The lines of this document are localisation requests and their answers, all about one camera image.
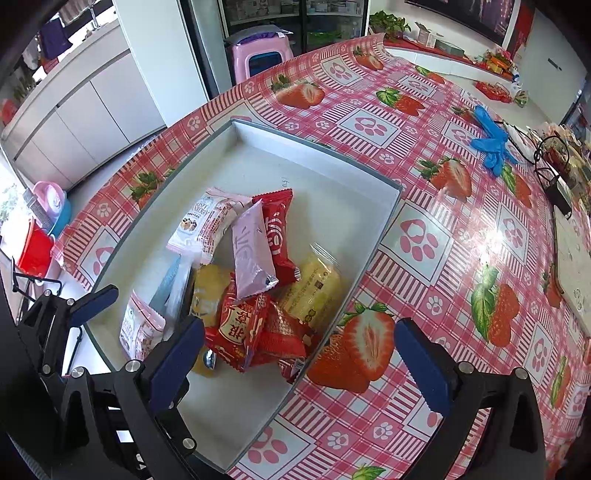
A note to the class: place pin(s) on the wall television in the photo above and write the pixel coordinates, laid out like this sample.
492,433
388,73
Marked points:
461,14

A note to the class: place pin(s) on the pink white snack packet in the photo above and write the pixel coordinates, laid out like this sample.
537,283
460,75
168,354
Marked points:
138,327
198,221

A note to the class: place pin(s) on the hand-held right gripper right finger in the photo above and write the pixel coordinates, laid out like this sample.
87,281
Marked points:
422,364

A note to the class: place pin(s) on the pink flower bouquet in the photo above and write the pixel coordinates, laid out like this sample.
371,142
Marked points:
501,54

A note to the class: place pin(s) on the red white-print snack packet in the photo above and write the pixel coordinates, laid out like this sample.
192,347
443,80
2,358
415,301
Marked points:
279,230

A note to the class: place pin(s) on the white tray with grey rim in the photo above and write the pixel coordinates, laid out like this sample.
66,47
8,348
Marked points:
300,184

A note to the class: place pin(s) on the white cardboard box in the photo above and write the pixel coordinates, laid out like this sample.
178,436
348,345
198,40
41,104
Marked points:
425,34

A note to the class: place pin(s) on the blue rubber glove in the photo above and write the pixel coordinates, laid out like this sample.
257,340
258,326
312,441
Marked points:
494,152
489,122

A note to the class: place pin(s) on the green cardboard box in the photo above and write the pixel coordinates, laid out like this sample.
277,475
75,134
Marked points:
450,47

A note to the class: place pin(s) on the strawberry print tablecloth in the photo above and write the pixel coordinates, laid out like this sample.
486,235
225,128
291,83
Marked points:
415,152

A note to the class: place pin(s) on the glass display cabinet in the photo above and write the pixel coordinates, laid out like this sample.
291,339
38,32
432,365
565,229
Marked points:
295,18

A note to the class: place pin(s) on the orange gift box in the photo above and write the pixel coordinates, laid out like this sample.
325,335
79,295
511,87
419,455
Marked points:
496,65

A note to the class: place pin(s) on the black power adapter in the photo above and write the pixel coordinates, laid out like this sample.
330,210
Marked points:
558,198

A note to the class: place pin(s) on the long white snack packet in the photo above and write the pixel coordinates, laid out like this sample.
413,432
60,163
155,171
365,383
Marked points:
178,290

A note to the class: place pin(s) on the pink plastic stool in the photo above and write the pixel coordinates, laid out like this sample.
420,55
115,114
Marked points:
258,50

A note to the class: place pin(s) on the white kitchen cabinet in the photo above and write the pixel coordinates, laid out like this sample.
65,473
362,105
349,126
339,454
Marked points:
92,106

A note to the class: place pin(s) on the tan snack packet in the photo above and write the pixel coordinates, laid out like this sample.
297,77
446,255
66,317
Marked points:
207,290

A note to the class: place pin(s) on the green potted plant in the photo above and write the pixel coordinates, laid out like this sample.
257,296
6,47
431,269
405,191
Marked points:
390,23

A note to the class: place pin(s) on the blue basin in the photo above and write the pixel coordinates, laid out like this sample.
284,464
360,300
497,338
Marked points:
63,224

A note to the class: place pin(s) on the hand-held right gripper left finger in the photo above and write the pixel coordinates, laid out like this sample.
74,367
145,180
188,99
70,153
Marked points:
178,364

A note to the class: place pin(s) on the lilac snack packet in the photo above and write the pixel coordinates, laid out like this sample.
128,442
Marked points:
251,249

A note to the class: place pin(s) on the red bucket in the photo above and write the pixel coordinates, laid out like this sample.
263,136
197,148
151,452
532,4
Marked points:
34,251

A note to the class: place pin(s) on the purple hanging cloth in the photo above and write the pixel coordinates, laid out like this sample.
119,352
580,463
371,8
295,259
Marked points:
55,37

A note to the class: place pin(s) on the red yellow-label snack packet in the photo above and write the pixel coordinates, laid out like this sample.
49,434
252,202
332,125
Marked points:
240,332

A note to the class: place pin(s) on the yellow snack packet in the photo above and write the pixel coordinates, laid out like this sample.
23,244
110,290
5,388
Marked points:
314,286

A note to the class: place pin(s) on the red gift packet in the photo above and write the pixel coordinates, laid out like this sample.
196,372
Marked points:
494,91

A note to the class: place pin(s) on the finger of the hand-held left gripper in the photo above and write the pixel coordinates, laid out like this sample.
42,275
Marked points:
94,300

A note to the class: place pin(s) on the white foam board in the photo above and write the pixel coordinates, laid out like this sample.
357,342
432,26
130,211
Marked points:
577,258

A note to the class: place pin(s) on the pink basin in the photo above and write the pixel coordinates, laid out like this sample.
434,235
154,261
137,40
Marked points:
48,198

